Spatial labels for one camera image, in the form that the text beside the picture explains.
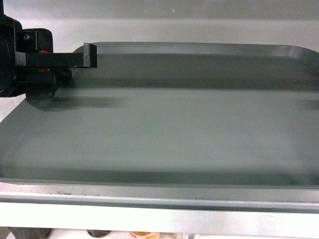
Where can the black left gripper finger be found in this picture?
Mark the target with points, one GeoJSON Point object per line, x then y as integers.
{"type": "Point", "coordinates": [87, 59]}

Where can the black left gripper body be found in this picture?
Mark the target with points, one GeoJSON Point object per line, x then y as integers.
{"type": "Point", "coordinates": [16, 76]}

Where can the grey rectangular serving tray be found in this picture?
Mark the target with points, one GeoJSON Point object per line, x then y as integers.
{"type": "Point", "coordinates": [174, 114]}

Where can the white upper shelf board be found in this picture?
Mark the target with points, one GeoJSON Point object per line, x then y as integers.
{"type": "Point", "coordinates": [244, 211]}

